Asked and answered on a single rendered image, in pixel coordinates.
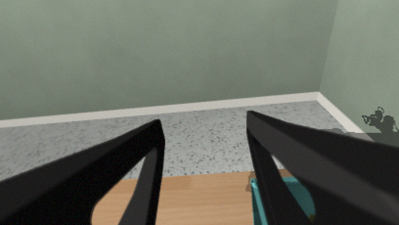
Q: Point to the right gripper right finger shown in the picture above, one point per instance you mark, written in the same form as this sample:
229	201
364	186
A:
351	181

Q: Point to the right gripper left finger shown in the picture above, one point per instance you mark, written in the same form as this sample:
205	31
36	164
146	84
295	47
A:
65	191

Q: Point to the teal open-top tub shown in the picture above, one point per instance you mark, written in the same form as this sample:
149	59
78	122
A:
299	192

